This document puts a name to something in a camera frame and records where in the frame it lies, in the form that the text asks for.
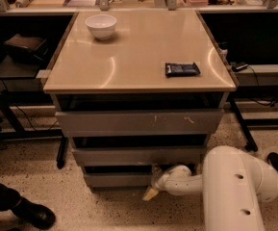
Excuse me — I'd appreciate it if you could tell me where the dark box on shelf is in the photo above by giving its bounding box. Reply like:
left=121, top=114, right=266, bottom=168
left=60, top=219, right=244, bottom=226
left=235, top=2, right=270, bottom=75
left=4, top=34, right=48, bottom=64

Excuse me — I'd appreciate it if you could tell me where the grey bottom drawer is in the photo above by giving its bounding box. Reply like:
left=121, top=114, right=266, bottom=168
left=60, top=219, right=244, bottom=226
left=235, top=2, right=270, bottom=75
left=84, top=173, right=153, bottom=188

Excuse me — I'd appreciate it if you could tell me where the grey top drawer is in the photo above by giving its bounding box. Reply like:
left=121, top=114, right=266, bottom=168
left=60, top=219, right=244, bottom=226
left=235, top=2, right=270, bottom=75
left=56, top=109, right=223, bottom=137

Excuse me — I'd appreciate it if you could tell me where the grey drawer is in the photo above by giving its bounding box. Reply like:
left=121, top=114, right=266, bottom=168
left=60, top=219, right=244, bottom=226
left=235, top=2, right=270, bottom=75
left=84, top=173, right=153, bottom=188
left=72, top=146, right=206, bottom=167
left=56, top=109, right=223, bottom=137

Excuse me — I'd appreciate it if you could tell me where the dark blue snack packet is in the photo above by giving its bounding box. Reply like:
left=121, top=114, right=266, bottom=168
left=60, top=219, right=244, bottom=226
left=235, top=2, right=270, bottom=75
left=164, top=63, right=200, bottom=77

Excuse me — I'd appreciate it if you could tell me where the grey middle drawer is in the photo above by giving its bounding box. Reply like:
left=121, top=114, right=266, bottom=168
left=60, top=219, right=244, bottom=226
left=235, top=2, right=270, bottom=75
left=72, top=146, right=206, bottom=167

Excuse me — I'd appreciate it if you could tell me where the white ceramic bowl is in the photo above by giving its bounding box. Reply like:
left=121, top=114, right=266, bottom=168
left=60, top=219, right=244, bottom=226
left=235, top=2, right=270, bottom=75
left=85, top=14, right=117, bottom=40

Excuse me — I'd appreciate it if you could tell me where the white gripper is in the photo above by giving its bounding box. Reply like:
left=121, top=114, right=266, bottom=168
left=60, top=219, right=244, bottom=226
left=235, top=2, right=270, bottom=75
left=142, top=165, right=170, bottom=201

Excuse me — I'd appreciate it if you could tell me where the grey drawer cabinet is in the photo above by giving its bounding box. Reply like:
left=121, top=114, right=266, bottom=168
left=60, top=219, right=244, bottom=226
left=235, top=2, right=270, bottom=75
left=42, top=9, right=238, bottom=192

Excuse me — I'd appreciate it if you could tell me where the small black device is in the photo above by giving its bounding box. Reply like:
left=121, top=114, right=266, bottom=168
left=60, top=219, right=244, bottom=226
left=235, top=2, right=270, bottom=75
left=232, top=62, right=248, bottom=72

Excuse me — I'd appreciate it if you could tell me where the black desk leg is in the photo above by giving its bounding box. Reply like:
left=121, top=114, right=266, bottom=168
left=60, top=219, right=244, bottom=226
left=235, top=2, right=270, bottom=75
left=229, top=98, right=258, bottom=152
left=56, top=137, right=67, bottom=169

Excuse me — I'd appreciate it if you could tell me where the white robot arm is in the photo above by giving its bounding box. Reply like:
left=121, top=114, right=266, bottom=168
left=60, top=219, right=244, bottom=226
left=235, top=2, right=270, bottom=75
left=143, top=145, right=278, bottom=231

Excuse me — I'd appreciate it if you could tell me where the black desk leg right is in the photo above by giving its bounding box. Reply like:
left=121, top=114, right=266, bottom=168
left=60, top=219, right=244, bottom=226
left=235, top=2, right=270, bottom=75
left=229, top=98, right=258, bottom=152

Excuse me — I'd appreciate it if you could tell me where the black desk leg left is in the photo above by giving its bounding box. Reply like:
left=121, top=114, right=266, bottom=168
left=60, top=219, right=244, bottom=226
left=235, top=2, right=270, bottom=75
left=56, top=137, right=67, bottom=169

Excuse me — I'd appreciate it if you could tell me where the black leather shoe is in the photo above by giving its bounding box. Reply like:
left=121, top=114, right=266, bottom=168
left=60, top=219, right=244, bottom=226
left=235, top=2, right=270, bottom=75
left=0, top=183, right=56, bottom=230

